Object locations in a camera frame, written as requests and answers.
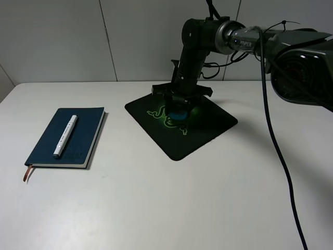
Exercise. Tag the dark blue notebook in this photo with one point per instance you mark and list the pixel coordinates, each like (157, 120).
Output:
(79, 146)

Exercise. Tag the black green mouse pad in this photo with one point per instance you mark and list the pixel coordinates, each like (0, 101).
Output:
(178, 139)

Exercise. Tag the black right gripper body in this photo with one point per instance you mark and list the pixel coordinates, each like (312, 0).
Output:
(183, 84)

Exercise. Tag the white marker pen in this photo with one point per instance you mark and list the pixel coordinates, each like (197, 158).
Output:
(64, 137)

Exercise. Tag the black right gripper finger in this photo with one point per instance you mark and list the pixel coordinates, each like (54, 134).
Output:
(168, 103)
(190, 104)

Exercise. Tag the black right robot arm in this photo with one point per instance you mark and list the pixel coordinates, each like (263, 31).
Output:
(298, 61)

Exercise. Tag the black blue computer mouse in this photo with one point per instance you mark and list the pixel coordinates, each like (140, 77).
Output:
(177, 115)

